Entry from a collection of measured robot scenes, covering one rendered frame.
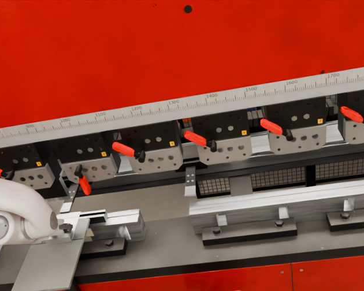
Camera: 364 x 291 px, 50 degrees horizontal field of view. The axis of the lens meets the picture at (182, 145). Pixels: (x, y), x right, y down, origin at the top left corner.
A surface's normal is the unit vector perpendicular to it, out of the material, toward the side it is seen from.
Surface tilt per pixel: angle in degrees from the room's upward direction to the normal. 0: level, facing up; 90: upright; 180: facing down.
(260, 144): 0
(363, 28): 90
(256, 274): 90
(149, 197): 0
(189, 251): 0
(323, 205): 90
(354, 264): 90
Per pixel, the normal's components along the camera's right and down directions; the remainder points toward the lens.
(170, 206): -0.20, -0.80
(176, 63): -0.03, 0.58
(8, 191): 0.48, -0.66
